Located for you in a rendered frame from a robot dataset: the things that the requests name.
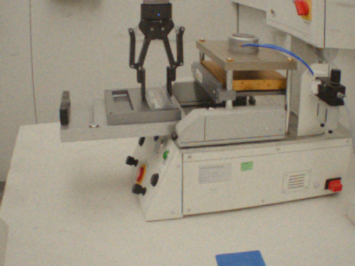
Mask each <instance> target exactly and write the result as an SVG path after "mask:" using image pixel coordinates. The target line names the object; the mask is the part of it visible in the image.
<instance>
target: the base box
mask: <svg viewBox="0 0 355 266"><path fill-rule="evenodd" d="M351 145H352V138H348V139H334V140H328V141H313V142H305V143H290V144H281V145H265V146H257V147H251V148H240V149H231V150H213V151H204V152H187V153H179V151H178V149H177V150H176V151H175V154H174V156H173V159H172V161H171V163H170V165H168V168H167V169H166V172H165V174H164V176H163V178H162V180H161V183H160V185H159V187H158V189H157V192H156V193H155V196H154V198H153V200H152V202H151V203H150V206H149V207H148V210H147V211H146V214H145V216H144V218H145V221H151V220H165V219H172V218H183V215H187V214H194V213H208V212H214V211H227V210H229V209H240V208H247V207H251V206H260V205H267V204H272V203H279V202H285V201H291V200H298V199H303V198H309V197H314V196H320V195H326V194H331V193H338V192H341V191H343V188H344V184H345V178H346V174H347V167H348V161H349V154H350V149H351Z"/></svg>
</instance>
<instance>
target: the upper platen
mask: <svg viewBox="0 0 355 266"><path fill-rule="evenodd" d="M200 63H201V64H202V65H203V66H204V67H205V68H206V69H207V70H208V72H210V73H211V74H212V75H213V76H215V77H216V78H217V79H218V80H219V81H220V82H221V83H222V84H223V89H226V73H227V71H225V70H223V69H222V68H220V67H219V66H218V65H217V64H216V63H215V62H213V61H200ZM233 89H234V90H235V91H236V97H244V96H267V95H269V96H278V95H285V90H286V78H285V76H283V75H282V74H280V73H278V72H276V70H246V71H239V70H234V77H233Z"/></svg>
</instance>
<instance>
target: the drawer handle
mask: <svg viewBox="0 0 355 266"><path fill-rule="evenodd" d="M69 106H70V92H69V91H67V90H66V91H63V92H62V100H61V104H60V111H59V113H60V124H61V125H66V124H69V118H68V111H69Z"/></svg>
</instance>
